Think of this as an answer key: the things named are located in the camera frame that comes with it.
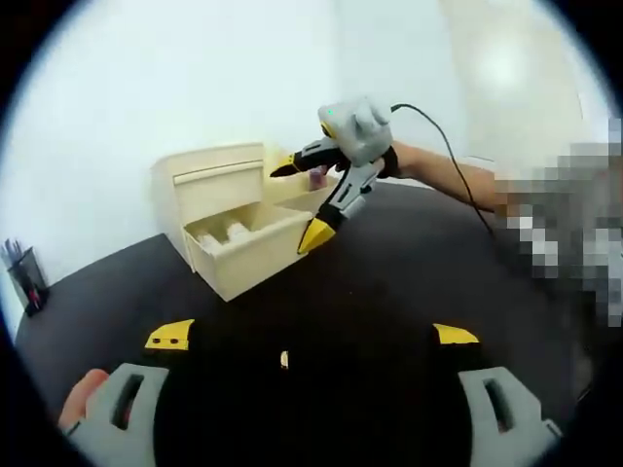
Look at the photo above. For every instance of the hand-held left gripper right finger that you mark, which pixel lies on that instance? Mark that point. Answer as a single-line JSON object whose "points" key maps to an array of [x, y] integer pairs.
{"points": [[511, 418]]}

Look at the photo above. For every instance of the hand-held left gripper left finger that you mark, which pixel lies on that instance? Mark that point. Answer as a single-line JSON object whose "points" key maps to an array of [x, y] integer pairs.
{"points": [[112, 418]]}

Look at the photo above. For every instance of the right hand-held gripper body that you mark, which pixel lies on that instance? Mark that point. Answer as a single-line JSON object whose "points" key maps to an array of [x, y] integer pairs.
{"points": [[360, 131]]}

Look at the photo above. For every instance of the purple cosmetic bottle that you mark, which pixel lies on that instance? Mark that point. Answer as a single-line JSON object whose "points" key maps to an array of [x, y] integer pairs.
{"points": [[316, 181]]}

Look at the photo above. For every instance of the cream wooden drawer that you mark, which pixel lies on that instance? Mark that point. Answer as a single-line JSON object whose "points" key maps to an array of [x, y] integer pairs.
{"points": [[219, 192], [253, 267]]}

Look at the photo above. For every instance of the cream wooden drawer organizer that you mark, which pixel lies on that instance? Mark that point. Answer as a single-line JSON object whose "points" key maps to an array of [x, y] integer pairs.
{"points": [[168, 209]]}

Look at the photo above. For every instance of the small gold cosmetic stick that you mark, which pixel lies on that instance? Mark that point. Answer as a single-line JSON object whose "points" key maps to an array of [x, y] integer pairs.
{"points": [[284, 361]]}

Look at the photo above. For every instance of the person's left hand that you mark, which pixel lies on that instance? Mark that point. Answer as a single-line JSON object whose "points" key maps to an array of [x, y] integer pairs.
{"points": [[83, 396]]}

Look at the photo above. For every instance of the person's right hand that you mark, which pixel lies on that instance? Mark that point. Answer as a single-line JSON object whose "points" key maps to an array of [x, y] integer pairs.
{"points": [[392, 163]]}

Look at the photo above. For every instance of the black table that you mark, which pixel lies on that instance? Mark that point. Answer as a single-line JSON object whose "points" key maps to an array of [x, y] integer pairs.
{"points": [[389, 301]]}

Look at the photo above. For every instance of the black mesh pen holder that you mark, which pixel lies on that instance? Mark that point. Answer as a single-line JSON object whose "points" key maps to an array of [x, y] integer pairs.
{"points": [[29, 287]]}

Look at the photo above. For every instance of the bunch of coloured pens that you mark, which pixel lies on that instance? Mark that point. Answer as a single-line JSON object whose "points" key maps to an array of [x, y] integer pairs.
{"points": [[12, 250]]}

